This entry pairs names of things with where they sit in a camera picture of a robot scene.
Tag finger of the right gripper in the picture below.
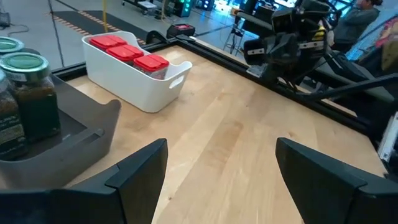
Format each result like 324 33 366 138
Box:
244 39 274 75
292 40 327 75

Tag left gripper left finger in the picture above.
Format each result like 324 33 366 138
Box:
0 138 169 224

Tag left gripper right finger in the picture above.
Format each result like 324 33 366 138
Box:
275 138 398 224

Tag red-lidded spice tin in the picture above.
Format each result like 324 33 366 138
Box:
133 54 170 80
105 44 145 65
89 34 127 50

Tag person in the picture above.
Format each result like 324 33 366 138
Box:
332 0 384 54

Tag grey plastic bin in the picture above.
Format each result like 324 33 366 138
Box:
0 48 122 191

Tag computer with teal lights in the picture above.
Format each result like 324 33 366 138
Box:
172 0 194 18

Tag white plastic bin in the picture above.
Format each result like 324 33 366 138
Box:
81 30 193 113

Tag black mat orange-striped edge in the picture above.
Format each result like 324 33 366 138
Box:
46 10 150 43

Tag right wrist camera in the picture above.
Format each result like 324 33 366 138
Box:
272 11 295 34

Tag black aluminium table frame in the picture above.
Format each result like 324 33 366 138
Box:
51 29 398 141

